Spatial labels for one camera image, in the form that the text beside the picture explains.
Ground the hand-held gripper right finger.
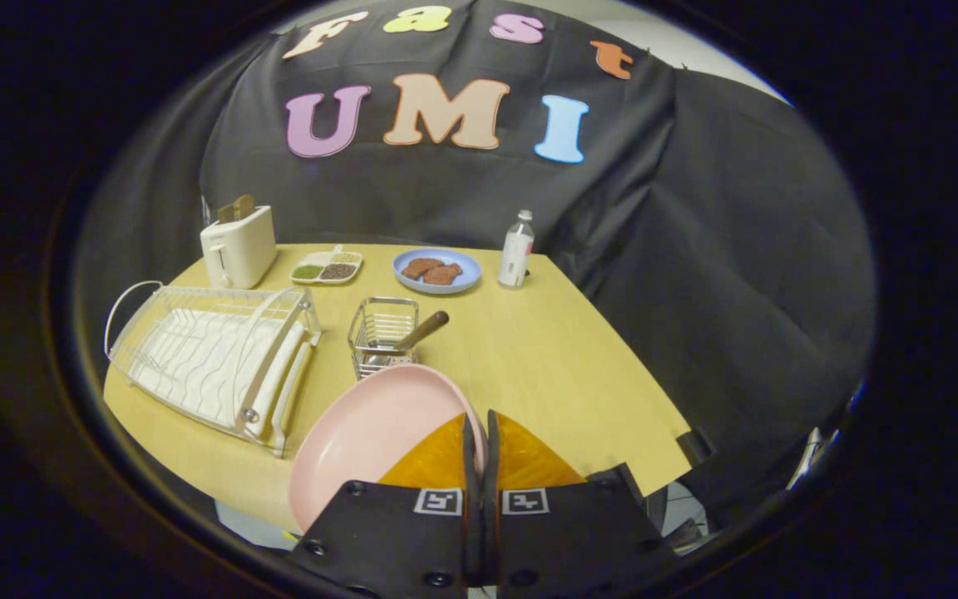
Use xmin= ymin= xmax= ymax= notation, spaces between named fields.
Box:
xmin=481 ymin=409 xmax=681 ymax=598

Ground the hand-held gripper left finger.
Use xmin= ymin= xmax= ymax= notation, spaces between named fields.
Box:
xmin=289 ymin=412 xmax=481 ymax=598

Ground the pink plate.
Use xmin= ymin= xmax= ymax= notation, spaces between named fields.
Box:
xmin=288 ymin=364 xmax=488 ymax=533

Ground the wooden-handled spoon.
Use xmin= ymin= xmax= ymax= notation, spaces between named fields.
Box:
xmin=367 ymin=310 xmax=450 ymax=357

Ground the clear wire basket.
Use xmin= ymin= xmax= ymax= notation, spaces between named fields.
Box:
xmin=348 ymin=296 xmax=420 ymax=380

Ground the white dish rack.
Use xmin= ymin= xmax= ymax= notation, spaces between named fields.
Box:
xmin=103 ymin=280 xmax=323 ymax=458

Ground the white divided seed dish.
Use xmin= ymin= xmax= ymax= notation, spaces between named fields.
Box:
xmin=290 ymin=245 xmax=364 ymax=285

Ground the blue plate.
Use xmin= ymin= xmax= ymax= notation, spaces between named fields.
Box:
xmin=393 ymin=248 xmax=482 ymax=295

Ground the clear plastic bottle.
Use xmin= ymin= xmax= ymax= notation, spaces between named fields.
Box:
xmin=498 ymin=210 xmax=536 ymax=289

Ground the white toaster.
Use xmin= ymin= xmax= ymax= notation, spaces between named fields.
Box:
xmin=200 ymin=205 xmax=278 ymax=290

